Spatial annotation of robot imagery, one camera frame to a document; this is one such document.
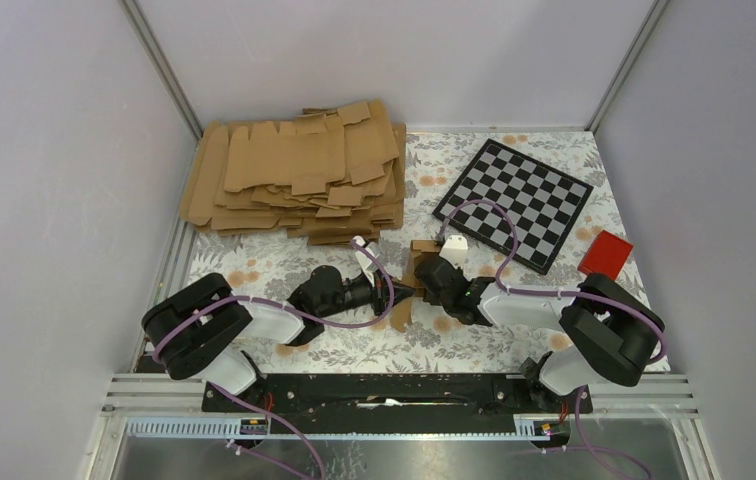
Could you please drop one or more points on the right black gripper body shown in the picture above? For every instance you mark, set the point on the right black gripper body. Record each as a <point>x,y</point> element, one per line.
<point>435,300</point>

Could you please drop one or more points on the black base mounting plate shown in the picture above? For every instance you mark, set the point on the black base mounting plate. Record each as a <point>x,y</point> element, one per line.
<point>398,400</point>

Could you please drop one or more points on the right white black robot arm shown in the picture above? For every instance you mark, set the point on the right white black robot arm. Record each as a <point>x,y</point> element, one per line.
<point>614,336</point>

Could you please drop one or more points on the brown cardboard box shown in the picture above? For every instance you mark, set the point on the brown cardboard box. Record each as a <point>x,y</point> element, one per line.
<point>401,315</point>

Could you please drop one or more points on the slotted grey cable duct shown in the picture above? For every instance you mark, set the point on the slotted grey cable duct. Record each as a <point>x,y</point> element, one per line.
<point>510,428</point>

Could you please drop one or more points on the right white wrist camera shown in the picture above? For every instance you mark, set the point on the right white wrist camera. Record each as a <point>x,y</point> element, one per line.
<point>455,250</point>

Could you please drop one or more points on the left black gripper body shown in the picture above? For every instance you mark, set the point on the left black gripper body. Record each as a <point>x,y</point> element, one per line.
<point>359,293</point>

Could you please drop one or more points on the red box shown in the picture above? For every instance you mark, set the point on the red box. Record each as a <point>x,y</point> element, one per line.
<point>607,255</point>

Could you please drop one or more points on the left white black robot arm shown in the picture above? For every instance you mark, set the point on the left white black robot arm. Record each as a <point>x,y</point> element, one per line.
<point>192,330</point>

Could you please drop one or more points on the black white checkerboard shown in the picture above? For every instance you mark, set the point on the black white checkerboard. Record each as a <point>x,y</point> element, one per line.
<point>502,193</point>

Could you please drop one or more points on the stack of flat cardboard boxes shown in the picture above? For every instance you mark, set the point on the stack of flat cardboard boxes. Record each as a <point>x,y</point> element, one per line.
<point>327,175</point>

